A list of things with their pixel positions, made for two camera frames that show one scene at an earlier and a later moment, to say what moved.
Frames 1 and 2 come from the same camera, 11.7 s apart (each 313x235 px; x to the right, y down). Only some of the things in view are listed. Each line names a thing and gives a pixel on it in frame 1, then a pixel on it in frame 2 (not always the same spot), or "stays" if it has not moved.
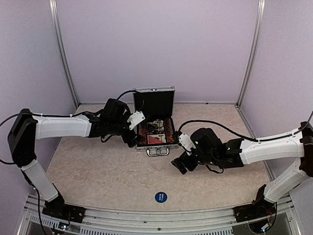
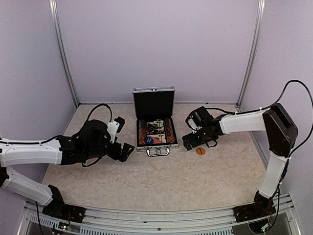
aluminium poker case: (157, 103) stays
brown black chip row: (169, 132) stays
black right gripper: (177, 162) to (193, 143)
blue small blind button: (161, 197) to (148, 140)
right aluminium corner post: (254, 54) stays
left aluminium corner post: (54, 14) stays
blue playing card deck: (151, 127) to (160, 125)
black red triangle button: (151, 128) stays
